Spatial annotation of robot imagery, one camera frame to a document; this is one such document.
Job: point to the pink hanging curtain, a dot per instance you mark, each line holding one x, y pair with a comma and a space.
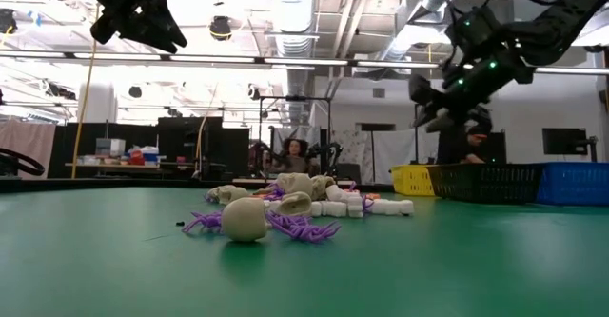
26, 148

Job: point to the black ceiling dome camera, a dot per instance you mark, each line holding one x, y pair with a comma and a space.
220, 27

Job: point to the small white ghost figure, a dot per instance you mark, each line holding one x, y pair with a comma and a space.
337, 208
334, 192
383, 206
317, 208
355, 211
354, 197
404, 207

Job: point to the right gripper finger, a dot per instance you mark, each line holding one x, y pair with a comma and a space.
454, 118
422, 113

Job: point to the distant wooden workbench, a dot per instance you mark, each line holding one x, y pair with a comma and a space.
119, 166

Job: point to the small red container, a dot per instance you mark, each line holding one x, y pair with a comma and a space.
136, 157

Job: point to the small orange toy figure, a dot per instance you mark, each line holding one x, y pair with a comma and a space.
372, 195

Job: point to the black computer monitor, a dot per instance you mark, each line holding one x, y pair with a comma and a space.
498, 148
564, 141

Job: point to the blue plastic basket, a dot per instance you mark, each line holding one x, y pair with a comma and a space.
573, 184

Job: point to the black partition wall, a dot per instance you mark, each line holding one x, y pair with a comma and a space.
190, 145

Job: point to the purple plastic spider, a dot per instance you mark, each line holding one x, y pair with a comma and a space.
204, 222
367, 204
273, 193
304, 229

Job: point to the black plastic basket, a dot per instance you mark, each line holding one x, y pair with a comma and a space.
485, 183

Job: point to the white hanging sheet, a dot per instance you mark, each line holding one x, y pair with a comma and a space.
395, 150

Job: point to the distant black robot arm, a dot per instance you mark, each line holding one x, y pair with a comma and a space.
328, 155
261, 157

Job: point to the person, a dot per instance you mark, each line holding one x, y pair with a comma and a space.
471, 143
295, 157

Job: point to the blue and white box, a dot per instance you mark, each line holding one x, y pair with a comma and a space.
151, 154

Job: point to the long ceiling light bar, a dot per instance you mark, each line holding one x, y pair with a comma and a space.
214, 59

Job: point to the black metal stand frame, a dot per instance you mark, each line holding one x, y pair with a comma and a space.
295, 99
417, 141

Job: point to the clear plastic storage box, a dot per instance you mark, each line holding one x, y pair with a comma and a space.
110, 146

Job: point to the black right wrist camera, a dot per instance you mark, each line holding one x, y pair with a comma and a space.
471, 26

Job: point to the silver ventilation duct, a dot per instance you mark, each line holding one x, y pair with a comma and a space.
428, 12
294, 31

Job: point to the yellow plastic basket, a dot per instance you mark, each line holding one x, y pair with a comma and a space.
411, 180

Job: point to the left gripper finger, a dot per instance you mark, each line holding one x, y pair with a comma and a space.
152, 33
166, 14

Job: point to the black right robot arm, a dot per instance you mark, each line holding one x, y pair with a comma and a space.
561, 22

